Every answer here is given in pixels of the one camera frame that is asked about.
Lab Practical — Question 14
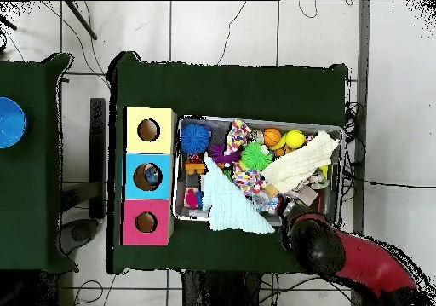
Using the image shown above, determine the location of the orange toy basketball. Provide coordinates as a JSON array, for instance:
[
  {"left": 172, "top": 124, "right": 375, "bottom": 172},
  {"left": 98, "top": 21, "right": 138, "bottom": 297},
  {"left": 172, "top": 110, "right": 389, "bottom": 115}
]
[{"left": 263, "top": 127, "right": 284, "bottom": 147}]

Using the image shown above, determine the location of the colourful patterned cloth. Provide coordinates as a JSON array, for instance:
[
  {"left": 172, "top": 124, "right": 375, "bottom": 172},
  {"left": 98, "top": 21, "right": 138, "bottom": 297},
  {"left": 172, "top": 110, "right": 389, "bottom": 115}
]
[{"left": 226, "top": 119, "right": 267, "bottom": 198}]

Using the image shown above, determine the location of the yellow smiley ball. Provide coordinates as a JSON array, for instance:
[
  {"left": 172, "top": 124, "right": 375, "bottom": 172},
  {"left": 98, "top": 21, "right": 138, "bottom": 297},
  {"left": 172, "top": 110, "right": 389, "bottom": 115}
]
[{"left": 284, "top": 129, "right": 307, "bottom": 150}]

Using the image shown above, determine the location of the pale yellow cloth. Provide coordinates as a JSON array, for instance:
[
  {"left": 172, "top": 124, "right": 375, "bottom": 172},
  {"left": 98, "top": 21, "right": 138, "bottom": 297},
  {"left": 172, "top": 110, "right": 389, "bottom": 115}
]
[{"left": 261, "top": 130, "right": 341, "bottom": 194}]

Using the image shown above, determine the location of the crushed clear water bottle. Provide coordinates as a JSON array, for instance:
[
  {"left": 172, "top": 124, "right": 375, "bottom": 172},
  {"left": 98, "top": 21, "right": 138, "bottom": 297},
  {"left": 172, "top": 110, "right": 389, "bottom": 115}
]
[{"left": 142, "top": 165, "right": 162, "bottom": 188}]

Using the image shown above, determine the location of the blue spiky ball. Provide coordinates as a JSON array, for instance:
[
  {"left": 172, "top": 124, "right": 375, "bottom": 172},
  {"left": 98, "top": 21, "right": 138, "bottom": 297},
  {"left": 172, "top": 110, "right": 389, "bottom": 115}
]
[{"left": 180, "top": 122, "right": 212, "bottom": 156}]

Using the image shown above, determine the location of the blue bowl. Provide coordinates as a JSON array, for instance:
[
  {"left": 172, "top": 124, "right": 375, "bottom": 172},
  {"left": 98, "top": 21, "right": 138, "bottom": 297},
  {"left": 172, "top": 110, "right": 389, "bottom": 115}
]
[{"left": 0, "top": 96, "right": 28, "bottom": 150}]

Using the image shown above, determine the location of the side table with green cloth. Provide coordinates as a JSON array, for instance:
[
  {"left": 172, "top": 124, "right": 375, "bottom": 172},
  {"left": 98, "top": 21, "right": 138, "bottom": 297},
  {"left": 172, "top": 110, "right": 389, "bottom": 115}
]
[{"left": 0, "top": 52, "right": 74, "bottom": 273}]

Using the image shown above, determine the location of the small orange toy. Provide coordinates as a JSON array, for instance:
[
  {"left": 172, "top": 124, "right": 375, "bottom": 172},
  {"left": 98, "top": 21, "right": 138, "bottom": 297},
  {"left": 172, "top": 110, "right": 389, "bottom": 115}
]
[{"left": 183, "top": 154, "right": 209, "bottom": 177}]

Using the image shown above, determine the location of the purple spiky ball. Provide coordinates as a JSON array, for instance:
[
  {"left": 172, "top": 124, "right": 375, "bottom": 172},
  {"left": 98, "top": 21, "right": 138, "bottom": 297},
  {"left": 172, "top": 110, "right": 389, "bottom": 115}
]
[{"left": 208, "top": 143, "right": 241, "bottom": 167}]

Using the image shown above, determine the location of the wooden box with three holes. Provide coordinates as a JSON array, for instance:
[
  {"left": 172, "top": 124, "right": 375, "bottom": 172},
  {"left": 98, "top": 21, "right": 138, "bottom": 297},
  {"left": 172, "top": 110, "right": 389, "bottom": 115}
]
[{"left": 121, "top": 106, "right": 178, "bottom": 247}]

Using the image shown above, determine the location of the shallow clear mesh bin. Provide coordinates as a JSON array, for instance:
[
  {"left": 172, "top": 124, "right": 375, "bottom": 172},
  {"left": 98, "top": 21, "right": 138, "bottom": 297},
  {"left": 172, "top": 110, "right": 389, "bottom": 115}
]
[{"left": 173, "top": 116, "right": 344, "bottom": 231}]

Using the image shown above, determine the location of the mint green cloth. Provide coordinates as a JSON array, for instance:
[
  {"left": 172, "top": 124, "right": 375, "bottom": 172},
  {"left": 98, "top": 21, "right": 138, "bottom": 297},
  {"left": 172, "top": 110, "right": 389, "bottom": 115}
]
[{"left": 202, "top": 154, "right": 277, "bottom": 235}]

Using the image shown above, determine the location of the green spiky ball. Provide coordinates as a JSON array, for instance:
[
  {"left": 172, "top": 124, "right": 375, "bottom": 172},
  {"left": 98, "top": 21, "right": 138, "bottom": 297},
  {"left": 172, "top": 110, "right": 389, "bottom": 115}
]
[{"left": 241, "top": 141, "right": 274, "bottom": 172}]

